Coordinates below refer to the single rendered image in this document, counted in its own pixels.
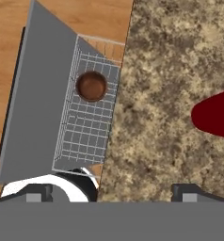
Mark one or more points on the dark red cup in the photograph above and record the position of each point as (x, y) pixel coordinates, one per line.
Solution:
(212, 116)

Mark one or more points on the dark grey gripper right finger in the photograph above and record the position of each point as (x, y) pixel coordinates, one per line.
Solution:
(187, 193)

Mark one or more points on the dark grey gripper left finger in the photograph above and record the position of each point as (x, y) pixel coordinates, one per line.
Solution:
(38, 193)

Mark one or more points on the brown bowl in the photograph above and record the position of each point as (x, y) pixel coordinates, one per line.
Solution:
(91, 86)

